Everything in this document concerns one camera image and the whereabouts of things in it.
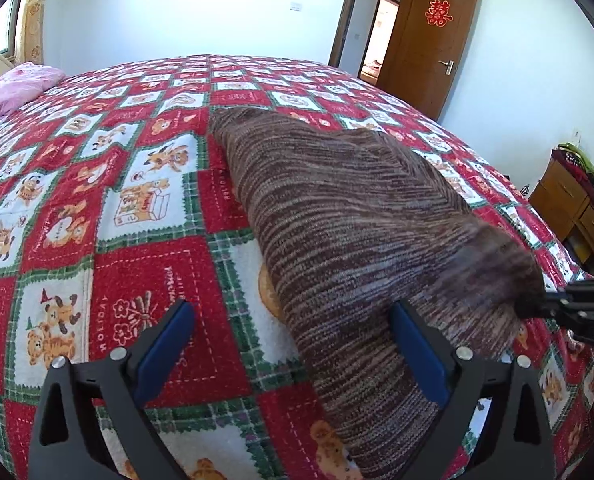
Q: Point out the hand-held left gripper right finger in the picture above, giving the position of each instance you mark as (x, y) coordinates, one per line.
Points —
(419, 355)

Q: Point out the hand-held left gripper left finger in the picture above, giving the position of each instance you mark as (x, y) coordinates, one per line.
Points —
(167, 350)

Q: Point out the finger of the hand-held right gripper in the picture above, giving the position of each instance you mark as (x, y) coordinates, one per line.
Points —
(562, 302)

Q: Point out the brown knitted sweater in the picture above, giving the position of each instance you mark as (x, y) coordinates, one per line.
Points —
(352, 235)

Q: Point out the pile of clothes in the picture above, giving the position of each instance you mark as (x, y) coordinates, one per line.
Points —
(577, 162)

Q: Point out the red printed bed blanket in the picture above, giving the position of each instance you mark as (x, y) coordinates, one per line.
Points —
(142, 285)

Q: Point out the wooden cabinet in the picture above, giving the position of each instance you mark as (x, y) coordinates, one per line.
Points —
(562, 195)

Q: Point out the wooden door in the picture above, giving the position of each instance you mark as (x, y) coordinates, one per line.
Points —
(417, 70)

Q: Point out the pink pillow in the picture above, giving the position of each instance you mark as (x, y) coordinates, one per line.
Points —
(12, 85)

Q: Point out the red paper door decoration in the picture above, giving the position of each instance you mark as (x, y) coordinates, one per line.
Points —
(439, 12)

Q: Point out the patterned curtain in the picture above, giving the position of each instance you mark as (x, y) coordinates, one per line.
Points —
(32, 30)

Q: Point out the dark wooden door frame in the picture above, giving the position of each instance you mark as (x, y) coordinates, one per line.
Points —
(344, 25)

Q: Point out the white wall switch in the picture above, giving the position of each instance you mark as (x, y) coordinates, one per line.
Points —
(296, 6)

